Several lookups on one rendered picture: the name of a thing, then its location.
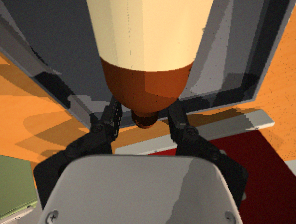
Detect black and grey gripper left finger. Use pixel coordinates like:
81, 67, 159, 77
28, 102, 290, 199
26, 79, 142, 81
33, 95, 122, 210

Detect red crate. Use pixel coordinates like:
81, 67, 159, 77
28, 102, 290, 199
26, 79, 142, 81
209, 129, 296, 224

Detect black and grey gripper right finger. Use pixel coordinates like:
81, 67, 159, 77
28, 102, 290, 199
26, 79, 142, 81
167, 98, 249, 211

